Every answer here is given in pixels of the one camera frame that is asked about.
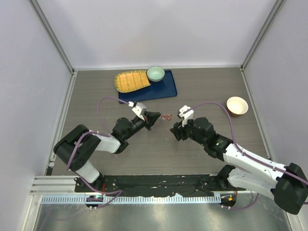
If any red keyring holder with rings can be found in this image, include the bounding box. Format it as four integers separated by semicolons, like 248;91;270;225
160;114;173;121

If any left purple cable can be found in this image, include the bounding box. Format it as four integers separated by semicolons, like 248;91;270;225
66;97;134;210

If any cream bowl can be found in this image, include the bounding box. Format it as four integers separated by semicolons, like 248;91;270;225
226;96;249;116

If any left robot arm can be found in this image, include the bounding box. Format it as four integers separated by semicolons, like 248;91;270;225
53;111;161;192

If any blue tray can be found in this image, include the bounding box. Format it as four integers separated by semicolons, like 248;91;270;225
118;70;178;102

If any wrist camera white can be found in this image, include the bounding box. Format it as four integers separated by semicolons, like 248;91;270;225
128;101;146;121
178;105;194;127

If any yellow woven basket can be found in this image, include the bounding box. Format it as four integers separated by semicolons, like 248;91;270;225
114;70;151;93

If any green bowl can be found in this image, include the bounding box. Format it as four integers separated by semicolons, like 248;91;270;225
146;66;165;82

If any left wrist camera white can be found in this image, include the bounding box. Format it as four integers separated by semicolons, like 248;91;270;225
128;101;146;121

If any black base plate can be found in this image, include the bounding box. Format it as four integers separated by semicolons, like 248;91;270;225
90;174;244;197

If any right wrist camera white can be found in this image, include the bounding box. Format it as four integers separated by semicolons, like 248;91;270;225
178;105;194;127

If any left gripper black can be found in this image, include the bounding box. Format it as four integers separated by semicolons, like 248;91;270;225
124;111;161;140

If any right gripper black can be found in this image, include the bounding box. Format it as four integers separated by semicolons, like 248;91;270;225
170;115;206;146

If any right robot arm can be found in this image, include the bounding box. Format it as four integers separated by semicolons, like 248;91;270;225
170;117;308;215

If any white cable duct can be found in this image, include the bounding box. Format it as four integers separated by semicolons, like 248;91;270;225
41;194;221;205

